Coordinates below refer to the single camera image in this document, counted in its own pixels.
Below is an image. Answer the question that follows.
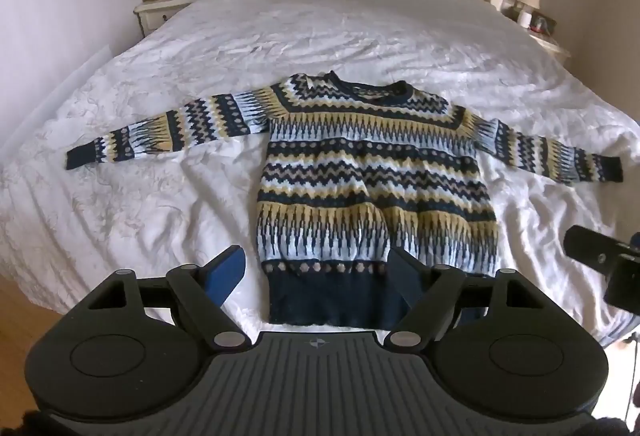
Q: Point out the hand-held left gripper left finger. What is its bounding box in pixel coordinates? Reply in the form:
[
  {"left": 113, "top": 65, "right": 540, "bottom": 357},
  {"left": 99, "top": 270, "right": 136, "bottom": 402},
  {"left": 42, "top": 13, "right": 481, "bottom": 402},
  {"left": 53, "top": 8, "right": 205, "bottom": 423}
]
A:
[{"left": 81, "top": 245, "right": 252, "bottom": 352}]

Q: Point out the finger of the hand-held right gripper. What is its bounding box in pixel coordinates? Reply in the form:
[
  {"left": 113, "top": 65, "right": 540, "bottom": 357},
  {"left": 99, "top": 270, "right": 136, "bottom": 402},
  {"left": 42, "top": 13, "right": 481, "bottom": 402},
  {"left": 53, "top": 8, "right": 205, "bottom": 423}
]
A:
[{"left": 563, "top": 225, "right": 632, "bottom": 270}]

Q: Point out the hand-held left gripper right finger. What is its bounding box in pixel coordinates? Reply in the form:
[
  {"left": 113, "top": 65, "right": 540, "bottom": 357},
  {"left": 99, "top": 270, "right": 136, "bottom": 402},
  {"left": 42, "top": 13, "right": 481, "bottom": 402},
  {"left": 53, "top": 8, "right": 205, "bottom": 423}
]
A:
[{"left": 387, "top": 246, "right": 540, "bottom": 348}]

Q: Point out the navy yellow patterned knit sweater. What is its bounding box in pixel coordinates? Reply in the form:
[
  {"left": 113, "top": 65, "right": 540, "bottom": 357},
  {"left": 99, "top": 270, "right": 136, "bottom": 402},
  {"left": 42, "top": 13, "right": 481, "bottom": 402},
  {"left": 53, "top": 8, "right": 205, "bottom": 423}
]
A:
[{"left": 65, "top": 72, "right": 623, "bottom": 331}]

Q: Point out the grey striped bed skirt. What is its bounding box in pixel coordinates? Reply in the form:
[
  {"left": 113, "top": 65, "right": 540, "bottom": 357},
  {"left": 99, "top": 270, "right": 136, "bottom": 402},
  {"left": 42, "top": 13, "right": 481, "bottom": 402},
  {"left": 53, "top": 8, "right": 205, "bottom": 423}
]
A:
[{"left": 597, "top": 313, "right": 640, "bottom": 348}]

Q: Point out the cream nightstand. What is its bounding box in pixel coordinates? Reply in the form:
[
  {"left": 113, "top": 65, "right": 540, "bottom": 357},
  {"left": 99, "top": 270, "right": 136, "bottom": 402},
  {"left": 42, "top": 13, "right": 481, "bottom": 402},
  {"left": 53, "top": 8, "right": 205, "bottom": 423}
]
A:
[
  {"left": 500, "top": 5, "right": 572, "bottom": 65},
  {"left": 133, "top": 0, "right": 226, "bottom": 38}
]

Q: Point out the bed with white bedspread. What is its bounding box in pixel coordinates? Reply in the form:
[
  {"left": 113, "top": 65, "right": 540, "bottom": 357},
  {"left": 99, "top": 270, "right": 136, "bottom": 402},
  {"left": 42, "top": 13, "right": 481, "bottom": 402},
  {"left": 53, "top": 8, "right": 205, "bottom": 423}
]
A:
[{"left": 0, "top": 0, "right": 640, "bottom": 348}]

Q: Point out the dark picture frame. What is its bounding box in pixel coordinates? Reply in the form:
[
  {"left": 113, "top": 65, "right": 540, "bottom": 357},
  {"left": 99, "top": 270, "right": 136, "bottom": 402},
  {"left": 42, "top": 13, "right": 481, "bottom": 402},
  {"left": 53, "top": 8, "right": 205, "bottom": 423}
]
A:
[{"left": 530, "top": 12, "right": 559, "bottom": 36}]

